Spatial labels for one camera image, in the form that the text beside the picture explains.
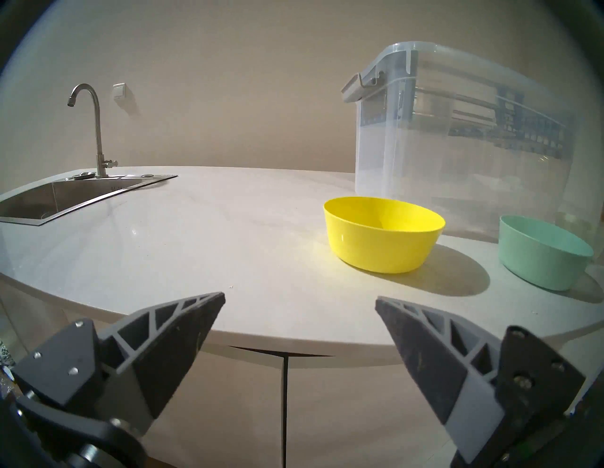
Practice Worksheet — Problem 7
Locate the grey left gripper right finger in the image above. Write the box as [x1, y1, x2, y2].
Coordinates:
[375, 296, 587, 465]

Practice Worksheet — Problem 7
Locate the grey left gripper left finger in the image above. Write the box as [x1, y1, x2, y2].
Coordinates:
[12, 292, 226, 435]

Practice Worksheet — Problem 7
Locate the yellow plastic bowl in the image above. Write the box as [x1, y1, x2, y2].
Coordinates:
[323, 196, 446, 274]

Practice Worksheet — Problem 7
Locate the mint green plastic bowl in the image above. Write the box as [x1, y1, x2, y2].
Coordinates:
[499, 215, 595, 292]

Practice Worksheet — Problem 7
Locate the grey dish drying rack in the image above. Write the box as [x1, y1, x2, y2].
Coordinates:
[413, 83, 574, 159]

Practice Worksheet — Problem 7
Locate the white counter cabinet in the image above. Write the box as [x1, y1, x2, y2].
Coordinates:
[0, 271, 604, 468]

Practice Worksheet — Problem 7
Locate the clear plastic storage box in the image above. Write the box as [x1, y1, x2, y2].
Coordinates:
[341, 42, 593, 239]

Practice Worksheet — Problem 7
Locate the stainless steel sink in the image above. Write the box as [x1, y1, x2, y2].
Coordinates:
[0, 174, 178, 226]

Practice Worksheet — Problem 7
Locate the steel gooseneck faucet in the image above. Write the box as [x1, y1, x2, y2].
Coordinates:
[67, 84, 118, 178]

